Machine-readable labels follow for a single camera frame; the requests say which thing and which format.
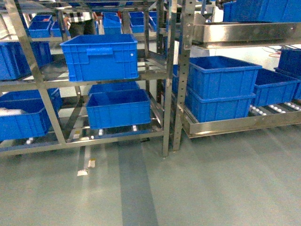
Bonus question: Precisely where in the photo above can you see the blue crate lower shelf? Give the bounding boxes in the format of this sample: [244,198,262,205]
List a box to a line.
[86,89,151,129]

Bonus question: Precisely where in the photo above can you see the blue crate shelf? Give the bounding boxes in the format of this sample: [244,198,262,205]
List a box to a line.
[86,89,151,129]
[251,69,300,107]
[60,34,139,82]

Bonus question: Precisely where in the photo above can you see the blue crate upper shelf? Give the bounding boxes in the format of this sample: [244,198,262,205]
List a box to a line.
[60,34,139,82]

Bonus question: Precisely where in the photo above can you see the blue crate right shelf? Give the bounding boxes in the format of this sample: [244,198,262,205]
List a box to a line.
[251,69,300,107]

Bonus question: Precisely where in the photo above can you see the blue crate stacked bottom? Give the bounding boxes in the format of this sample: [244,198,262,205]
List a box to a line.
[185,88,255,122]

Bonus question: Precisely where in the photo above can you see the blue crate stacked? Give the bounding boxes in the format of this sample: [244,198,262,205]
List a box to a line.
[185,88,255,122]
[188,56,262,99]

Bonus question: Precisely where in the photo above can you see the left steel rack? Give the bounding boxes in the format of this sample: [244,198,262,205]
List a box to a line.
[0,0,172,157]

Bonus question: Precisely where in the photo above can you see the steel rack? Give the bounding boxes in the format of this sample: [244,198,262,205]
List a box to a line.
[172,0,301,151]
[0,0,172,157]

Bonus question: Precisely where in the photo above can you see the blue crate stacked top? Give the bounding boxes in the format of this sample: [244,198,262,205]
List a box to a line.
[188,56,262,99]

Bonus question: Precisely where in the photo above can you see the right steel rack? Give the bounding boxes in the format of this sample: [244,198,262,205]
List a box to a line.
[172,0,301,151]

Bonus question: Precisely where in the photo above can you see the blue crate lower left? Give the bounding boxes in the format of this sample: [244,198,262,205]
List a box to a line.
[0,89,51,141]

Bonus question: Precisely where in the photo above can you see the blue crate far left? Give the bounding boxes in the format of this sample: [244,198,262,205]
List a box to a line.
[0,41,53,81]

